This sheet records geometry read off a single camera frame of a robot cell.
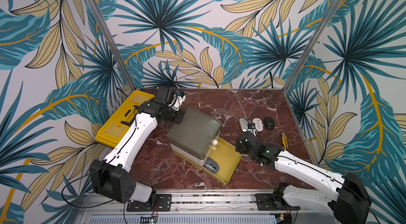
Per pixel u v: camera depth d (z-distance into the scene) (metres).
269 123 0.99
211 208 0.73
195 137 0.74
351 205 0.39
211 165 0.82
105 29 0.85
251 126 0.71
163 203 0.73
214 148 0.79
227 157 0.88
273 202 0.67
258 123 0.99
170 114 0.64
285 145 0.92
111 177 0.39
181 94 0.70
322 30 0.86
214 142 0.74
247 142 0.61
